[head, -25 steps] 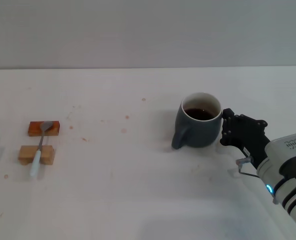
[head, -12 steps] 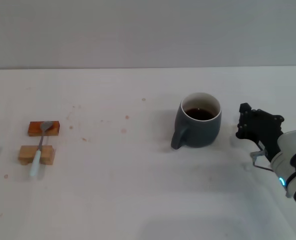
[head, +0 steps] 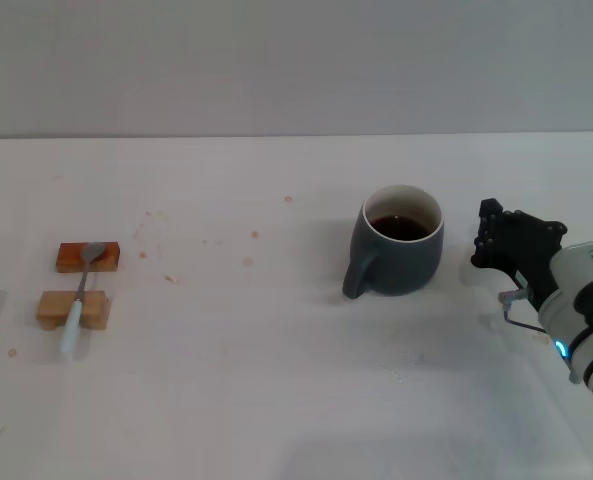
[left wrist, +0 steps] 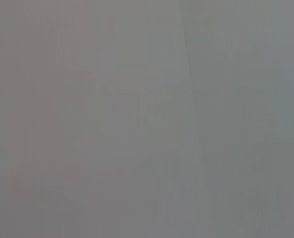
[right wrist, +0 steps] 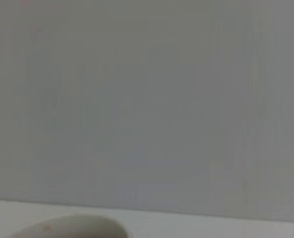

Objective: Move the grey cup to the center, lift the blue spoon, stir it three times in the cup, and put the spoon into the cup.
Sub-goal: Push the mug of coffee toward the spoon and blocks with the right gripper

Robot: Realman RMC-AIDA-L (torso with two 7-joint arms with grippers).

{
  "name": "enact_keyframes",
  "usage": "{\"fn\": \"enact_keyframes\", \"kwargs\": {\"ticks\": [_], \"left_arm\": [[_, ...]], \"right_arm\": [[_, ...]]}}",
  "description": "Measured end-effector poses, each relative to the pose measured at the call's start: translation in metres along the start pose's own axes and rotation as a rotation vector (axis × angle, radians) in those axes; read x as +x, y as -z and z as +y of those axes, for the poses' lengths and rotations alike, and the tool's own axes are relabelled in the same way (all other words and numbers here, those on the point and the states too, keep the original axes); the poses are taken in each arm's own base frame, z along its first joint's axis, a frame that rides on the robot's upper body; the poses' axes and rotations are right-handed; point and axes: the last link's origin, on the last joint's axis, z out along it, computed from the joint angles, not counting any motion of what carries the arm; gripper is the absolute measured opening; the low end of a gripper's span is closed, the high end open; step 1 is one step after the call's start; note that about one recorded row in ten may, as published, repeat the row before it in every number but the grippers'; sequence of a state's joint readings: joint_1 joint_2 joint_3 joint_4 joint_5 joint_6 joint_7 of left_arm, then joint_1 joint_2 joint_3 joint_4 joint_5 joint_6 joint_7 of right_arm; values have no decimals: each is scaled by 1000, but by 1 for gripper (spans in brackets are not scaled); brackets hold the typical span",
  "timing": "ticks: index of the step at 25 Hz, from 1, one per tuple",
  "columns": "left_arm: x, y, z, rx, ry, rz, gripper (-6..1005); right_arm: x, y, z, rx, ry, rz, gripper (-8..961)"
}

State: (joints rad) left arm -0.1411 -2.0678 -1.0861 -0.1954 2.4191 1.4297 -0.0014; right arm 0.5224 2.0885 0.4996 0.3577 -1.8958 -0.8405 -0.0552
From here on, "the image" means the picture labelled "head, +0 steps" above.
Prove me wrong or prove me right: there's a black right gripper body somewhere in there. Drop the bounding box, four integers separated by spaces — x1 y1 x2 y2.
494 210 569 310

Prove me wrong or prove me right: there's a grey ceramic cup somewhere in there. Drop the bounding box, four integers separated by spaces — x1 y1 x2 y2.
341 184 447 301

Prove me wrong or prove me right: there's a dark coffee liquid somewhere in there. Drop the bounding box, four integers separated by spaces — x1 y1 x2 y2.
368 214 433 240

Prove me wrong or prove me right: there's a dark orange wooden block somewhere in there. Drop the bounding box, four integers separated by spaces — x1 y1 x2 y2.
54 241 123 275

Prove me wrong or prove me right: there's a light wooden block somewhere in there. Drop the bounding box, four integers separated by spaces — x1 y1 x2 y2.
35 290 114 333

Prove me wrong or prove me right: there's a grey right gripper cable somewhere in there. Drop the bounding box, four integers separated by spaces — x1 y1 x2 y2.
497 287 548 335

